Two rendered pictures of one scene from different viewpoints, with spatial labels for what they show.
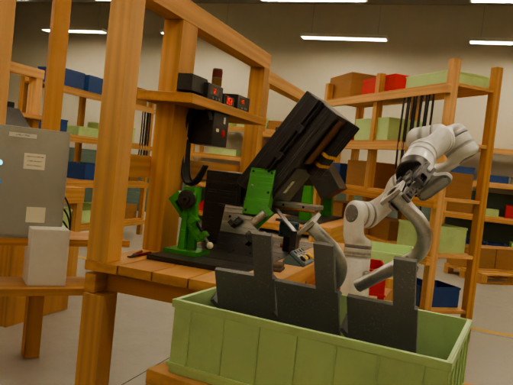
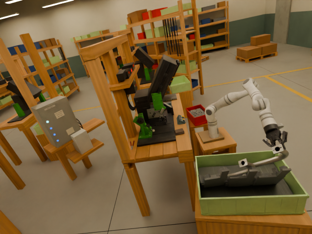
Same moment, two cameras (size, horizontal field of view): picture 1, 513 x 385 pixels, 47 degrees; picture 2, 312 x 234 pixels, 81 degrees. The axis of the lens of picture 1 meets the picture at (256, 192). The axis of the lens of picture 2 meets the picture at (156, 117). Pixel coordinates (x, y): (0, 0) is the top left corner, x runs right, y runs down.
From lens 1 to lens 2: 1.04 m
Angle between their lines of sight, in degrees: 27
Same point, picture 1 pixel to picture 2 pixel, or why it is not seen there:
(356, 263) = (214, 127)
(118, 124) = (113, 115)
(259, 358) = (237, 206)
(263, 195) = (159, 102)
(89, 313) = (130, 174)
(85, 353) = (133, 184)
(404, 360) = (292, 198)
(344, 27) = not seen: outside the picture
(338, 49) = not seen: outside the picture
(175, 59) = (112, 69)
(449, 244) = (191, 67)
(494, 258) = (192, 55)
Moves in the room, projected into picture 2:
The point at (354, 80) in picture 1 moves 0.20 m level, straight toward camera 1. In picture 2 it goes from (138, 14) to (138, 13)
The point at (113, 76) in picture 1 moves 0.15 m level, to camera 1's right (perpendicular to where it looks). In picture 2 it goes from (103, 98) to (120, 92)
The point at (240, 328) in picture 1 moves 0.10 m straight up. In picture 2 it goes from (228, 201) to (228, 190)
